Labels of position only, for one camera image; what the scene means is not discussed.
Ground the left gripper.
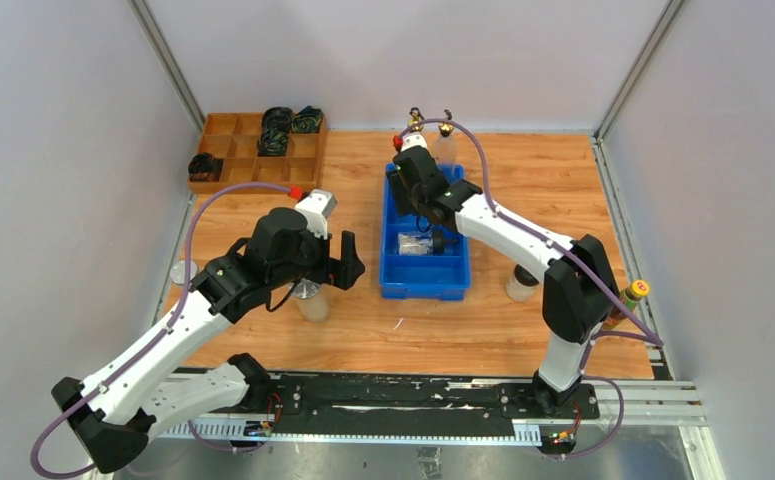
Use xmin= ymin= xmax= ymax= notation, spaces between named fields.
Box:
xmin=270 ymin=221 xmax=365 ymax=289

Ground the tall oil bottle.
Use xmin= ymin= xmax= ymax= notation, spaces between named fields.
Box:
xmin=430 ymin=122 xmax=457 ymax=170
xmin=406 ymin=107 xmax=425 ymax=133

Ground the blue plastic divided bin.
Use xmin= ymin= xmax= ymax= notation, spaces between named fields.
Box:
xmin=378 ymin=183 xmax=471 ymax=301

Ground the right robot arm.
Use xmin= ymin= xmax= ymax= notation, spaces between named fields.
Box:
xmin=386 ymin=146 xmax=619 ymax=418

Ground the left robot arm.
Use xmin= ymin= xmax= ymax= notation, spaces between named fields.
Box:
xmin=52 ymin=207 xmax=365 ymax=473

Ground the silver lid spice jar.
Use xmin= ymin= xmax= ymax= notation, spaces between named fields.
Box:
xmin=291 ymin=279 xmax=330 ymax=323

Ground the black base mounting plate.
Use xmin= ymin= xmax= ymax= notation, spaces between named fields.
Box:
xmin=204 ymin=370 xmax=600 ymax=442

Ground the black cap shaker jar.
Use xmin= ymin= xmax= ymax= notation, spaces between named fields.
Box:
xmin=505 ymin=264 xmax=540 ymax=303

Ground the far left silver jar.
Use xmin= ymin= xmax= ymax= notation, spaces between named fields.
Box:
xmin=169 ymin=259 xmax=199 ymax=286

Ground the wooden compartment tray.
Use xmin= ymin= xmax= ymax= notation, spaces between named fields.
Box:
xmin=187 ymin=113 xmax=328 ymax=194

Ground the black roll left compartment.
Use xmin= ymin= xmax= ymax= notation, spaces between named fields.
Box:
xmin=188 ymin=152 xmax=224 ymax=182

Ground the right yellow cap sauce bottle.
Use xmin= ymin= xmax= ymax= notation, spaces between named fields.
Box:
xmin=602 ymin=279 xmax=650 ymax=331

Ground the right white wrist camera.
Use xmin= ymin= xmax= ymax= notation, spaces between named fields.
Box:
xmin=393 ymin=132 xmax=428 ymax=155

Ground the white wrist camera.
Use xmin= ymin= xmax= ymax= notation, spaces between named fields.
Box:
xmin=393 ymin=132 xmax=428 ymax=155
xmin=294 ymin=189 xmax=338 ymax=239

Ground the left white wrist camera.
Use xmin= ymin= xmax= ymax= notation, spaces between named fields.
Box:
xmin=294 ymin=189 xmax=338 ymax=239

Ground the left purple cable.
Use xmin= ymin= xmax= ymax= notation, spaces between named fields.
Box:
xmin=29 ymin=182 xmax=305 ymax=480

